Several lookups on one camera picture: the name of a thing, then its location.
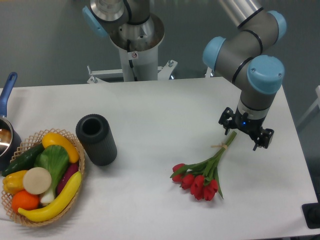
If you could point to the woven wicker basket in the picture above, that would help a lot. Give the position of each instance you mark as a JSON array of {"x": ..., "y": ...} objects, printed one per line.
[{"x": 32, "y": 141}]

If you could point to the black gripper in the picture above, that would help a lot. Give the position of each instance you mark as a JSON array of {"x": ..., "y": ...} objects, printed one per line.
[{"x": 262, "y": 137}]

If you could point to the yellow squash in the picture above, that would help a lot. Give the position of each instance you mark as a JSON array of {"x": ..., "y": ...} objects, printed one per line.
[{"x": 53, "y": 138}]

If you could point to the black device at table edge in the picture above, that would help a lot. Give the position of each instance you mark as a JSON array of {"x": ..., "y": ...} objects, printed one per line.
[{"x": 311, "y": 212}]

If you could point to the green bok choy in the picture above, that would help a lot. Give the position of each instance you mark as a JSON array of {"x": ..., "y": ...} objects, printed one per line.
[{"x": 55, "y": 159}]

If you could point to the orange fruit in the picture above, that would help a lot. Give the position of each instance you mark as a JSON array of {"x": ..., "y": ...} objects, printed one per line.
[{"x": 24, "y": 200}]

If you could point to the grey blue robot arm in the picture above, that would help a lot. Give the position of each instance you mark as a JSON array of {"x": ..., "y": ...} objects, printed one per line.
[{"x": 137, "y": 33}]

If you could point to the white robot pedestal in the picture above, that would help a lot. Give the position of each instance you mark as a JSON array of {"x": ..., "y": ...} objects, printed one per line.
[{"x": 136, "y": 66}]

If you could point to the green cucumber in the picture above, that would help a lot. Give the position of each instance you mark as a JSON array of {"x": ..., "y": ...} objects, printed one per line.
[{"x": 24, "y": 161}]

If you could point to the dark grey ribbed vase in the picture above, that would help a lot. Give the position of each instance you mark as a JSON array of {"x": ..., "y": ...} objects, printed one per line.
[{"x": 95, "y": 135}]

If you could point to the white frame at right edge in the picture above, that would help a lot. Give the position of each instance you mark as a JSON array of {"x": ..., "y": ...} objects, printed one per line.
[{"x": 312, "y": 111}]

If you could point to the yellow bell pepper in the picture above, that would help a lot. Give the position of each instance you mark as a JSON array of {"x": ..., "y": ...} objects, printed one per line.
[{"x": 13, "y": 183}]

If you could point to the red tulip bouquet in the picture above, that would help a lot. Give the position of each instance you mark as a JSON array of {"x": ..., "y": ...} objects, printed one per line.
[{"x": 202, "y": 179}]

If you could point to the purple eggplant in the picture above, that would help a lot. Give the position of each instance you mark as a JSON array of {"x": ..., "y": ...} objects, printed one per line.
[{"x": 73, "y": 168}]

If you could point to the yellow banana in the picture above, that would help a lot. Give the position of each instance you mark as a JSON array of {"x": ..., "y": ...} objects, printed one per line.
[{"x": 58, "y": 204}]

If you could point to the blue handled saucepan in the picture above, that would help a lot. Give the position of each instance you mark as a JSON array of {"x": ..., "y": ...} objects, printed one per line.
[{"x": 9, "y": 138}]

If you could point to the beige round bun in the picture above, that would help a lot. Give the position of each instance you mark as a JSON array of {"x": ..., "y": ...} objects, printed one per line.
[{"x": 37, "y": 180}]

